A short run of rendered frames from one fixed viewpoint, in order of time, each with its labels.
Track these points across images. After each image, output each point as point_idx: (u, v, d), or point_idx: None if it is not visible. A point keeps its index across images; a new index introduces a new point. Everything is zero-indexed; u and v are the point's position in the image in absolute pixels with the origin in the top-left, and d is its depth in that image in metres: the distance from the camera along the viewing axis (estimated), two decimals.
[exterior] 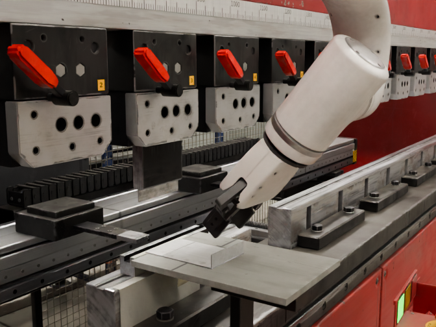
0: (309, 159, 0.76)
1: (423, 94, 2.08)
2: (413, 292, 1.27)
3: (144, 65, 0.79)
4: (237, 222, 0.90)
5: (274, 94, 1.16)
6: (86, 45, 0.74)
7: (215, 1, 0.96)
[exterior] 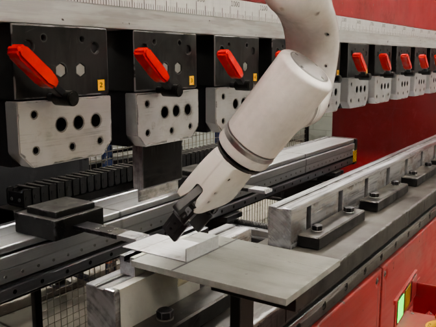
0: (261, 166, 0.81)
1: (423, 94, 2.08)
2: (413, 292, 1.27)
3: (144, 65, 0.79)
4: (195, 226, 0.94)
5: None
6: (86, 45, 0.74)
7: (215, 1, 0.96)
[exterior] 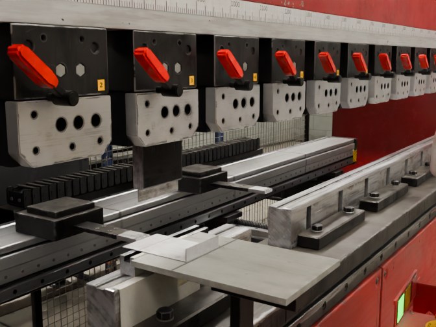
0: None
1: (423, 94, 2.08)
2: (413, 292, 1.27)
3: (144, 65, 0.79)
4: None
5: (274, 94, 1.16)
6: (86, 45, 0.74)
7: (215, 1, 0.96)
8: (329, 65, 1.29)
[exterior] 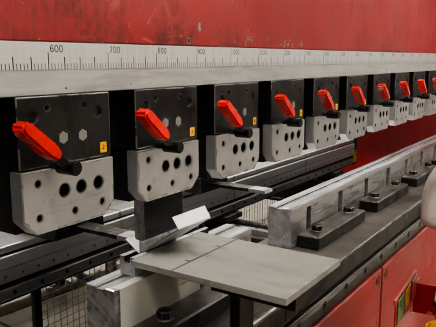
0: None
1: (422, 117, 2.09)
2: (413, 292, 1.27)
3: (145, 126, 0.81)
4: None
5: (274, 135, 1.17)
6: (89, 110, 0.75)
7: (215, 52, 0.98)
8: (327, 103, 1.30)
